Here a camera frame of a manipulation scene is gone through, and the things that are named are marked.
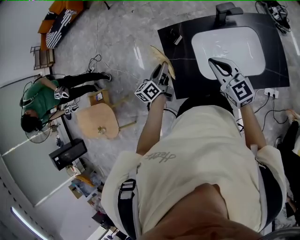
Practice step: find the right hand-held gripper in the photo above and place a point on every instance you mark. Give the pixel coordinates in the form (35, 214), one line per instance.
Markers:
(241, 93)

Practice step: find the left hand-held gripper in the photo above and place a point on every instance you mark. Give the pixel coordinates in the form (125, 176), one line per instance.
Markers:
(148, 91)

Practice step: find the person's right forearm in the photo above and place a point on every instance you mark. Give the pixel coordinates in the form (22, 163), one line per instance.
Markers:
(253, 126)

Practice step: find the person's left forearm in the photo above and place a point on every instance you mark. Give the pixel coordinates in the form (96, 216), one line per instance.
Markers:
(147, 126)

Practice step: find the black vanity counter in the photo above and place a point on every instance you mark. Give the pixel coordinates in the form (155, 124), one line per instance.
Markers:
(185, 70)

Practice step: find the white sink basin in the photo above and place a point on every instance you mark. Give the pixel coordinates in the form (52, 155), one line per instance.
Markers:
(234, 39)

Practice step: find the person's black trousers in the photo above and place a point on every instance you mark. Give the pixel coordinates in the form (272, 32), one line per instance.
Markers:
(204, 100)

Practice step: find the white power strip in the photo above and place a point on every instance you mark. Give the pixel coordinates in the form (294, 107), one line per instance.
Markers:
(272, 93)

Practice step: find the black faucet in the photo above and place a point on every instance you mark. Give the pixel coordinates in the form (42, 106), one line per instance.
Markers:
(221, 14)

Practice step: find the white blue packet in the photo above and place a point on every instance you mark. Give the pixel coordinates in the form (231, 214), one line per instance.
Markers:
(99, 95)

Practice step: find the small brown box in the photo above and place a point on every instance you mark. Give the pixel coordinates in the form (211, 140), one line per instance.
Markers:
(93, 100)

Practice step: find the person's cream t-shirt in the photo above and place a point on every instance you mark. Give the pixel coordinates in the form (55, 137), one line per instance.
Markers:
(199, 145)

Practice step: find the round wooden table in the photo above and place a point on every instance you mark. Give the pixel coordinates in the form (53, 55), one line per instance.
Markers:
(97, 117)

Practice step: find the small potted plant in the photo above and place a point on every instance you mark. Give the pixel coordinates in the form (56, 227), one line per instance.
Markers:
(102, 130)

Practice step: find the orange sofa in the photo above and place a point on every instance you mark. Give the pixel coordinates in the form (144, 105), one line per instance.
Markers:
(70, 7)

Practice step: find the black white striped blanket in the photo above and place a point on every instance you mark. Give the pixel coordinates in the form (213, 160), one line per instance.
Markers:
(58, 25)

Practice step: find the black box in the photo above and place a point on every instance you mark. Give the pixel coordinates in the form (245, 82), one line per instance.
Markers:
(68, 153)

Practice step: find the small white appliance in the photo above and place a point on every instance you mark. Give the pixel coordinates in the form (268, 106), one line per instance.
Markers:
(72, 170)

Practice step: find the clutter pile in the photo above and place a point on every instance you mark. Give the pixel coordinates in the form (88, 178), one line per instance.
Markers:
(84, 185)

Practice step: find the standing floor fan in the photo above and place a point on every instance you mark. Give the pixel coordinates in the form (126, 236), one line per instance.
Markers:
(38, 137)

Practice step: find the person's face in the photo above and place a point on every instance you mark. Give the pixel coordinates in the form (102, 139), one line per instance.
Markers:
(199, 211)

